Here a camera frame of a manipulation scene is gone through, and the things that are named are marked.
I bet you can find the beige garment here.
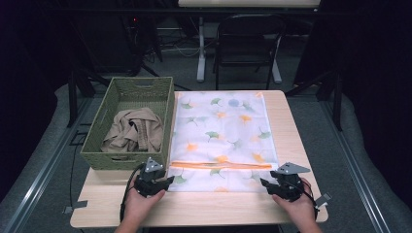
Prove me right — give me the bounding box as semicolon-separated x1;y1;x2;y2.
100;107;164;153

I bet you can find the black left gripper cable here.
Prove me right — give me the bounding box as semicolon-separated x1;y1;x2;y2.
119;163;146;223

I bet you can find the black metal stand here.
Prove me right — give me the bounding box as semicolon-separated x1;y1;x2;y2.
285;64;345;132
65;18;111;129

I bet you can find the grey tape strip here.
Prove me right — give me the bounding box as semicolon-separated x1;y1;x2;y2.
62;200;88;215
315;191;333;209

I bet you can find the thin black floor cable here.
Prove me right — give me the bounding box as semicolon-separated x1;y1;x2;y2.
68;121;93;209

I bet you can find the black folding chair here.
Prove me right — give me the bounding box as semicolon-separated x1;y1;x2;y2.
212;13;288;91

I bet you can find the dark equipment with red light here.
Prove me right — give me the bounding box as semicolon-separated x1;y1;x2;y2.
73;13;144;76

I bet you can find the leaf print mesh laundry bag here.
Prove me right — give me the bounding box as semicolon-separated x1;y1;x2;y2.
166;91;280;194

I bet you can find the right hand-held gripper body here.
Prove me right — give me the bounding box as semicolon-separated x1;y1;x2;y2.
272;162;311;202

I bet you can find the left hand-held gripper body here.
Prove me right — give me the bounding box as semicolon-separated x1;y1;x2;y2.
133;157;168;198

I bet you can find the white floor cable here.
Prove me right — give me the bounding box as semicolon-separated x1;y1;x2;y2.
158;38;217;58

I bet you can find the metal floor rail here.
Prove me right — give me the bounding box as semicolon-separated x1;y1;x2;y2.
2;96;95;233
319;99;392;233

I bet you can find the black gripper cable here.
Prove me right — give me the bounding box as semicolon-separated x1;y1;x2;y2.
119;163;146;223
300;183;320;221

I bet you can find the person's left hand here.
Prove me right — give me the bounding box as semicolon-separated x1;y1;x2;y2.
123;183;167;225

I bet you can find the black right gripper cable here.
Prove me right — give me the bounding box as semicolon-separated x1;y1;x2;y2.
300;183;320;221

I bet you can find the green woven basket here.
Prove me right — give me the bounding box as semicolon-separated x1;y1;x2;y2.
79;76;176;172

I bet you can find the white desk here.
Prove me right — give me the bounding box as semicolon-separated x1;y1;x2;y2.
177;0;322;84

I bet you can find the person's right hand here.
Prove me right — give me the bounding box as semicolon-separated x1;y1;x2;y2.
271;178;318;225

